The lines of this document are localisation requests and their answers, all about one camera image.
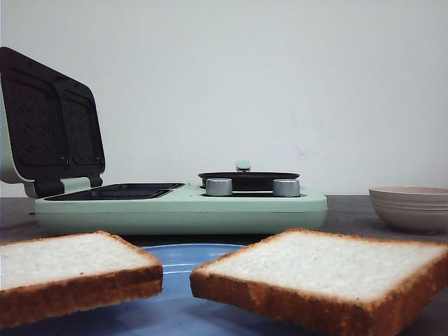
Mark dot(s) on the white bread slice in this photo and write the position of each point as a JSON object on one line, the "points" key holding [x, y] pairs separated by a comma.
{"points": [[337, 284], [49, 277]]}

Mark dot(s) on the mint green sandwich maker lid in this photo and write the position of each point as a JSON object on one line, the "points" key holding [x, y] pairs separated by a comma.
{"points": [[49, 128]]}

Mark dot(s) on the beige ribbed bowl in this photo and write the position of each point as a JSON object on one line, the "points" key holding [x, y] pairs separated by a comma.
{"points": [[411, 208]]}

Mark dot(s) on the mint green breakfast maker base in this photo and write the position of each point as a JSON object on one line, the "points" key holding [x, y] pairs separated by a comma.
{"points": [[185, 210]]}

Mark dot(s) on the left silver control knob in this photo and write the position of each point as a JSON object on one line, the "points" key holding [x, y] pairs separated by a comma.
{"points": [[219, 187]]}

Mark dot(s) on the silver control knob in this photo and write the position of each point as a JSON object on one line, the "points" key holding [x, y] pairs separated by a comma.
{"points": [[219, 187], [286, 188]]}

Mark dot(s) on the black round frying pan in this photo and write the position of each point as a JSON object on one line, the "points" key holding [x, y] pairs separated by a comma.
{"points": [[245, 180]]}

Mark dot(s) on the right silver control knob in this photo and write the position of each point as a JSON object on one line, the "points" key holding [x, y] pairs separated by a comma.
{"points": [[286, 188]]}

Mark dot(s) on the blue round plate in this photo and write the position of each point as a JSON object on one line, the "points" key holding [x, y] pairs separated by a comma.
{"points": [[172, 312]]}

